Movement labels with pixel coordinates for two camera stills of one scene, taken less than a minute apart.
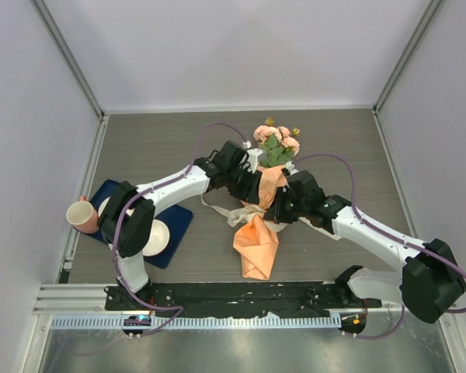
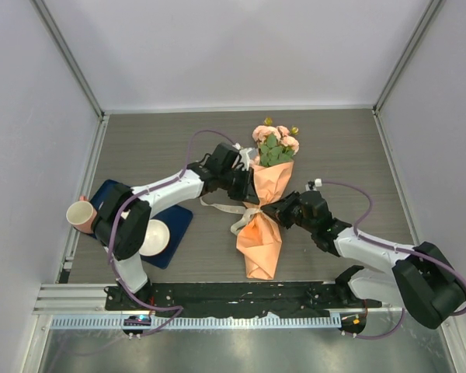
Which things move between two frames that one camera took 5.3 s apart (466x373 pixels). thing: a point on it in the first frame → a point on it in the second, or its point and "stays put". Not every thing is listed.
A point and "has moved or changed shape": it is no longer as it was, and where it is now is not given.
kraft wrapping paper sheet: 256,245 stays put
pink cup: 83,216 stays put
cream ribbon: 321,231 has moved or changed shape
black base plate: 297,298 stays put
